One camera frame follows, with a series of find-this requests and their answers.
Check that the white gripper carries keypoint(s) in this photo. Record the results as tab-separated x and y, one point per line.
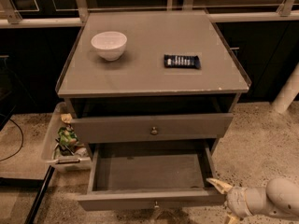
235	199

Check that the grey drawer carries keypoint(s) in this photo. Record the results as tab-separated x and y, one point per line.
148	175
151	128

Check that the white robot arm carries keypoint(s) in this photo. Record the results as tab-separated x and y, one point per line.
278	199

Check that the grey top drawer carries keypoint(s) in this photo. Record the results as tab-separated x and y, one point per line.
151	128

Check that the grey drawer cabinet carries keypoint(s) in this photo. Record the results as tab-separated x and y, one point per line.
138	83

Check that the dark blue snack bar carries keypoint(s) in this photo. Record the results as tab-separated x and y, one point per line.
181	61

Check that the clear plastic storage bin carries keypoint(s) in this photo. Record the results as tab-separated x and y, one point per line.
50	153

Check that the green snack bag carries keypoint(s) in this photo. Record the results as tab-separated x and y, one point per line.
67	137

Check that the black bar on floor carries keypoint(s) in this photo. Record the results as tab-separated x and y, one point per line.
39	197

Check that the white ceramic bowl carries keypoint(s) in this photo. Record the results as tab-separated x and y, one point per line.
109	45

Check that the metal railing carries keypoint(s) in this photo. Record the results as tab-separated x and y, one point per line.
59	12

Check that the white post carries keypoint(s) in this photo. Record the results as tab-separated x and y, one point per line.
288	92

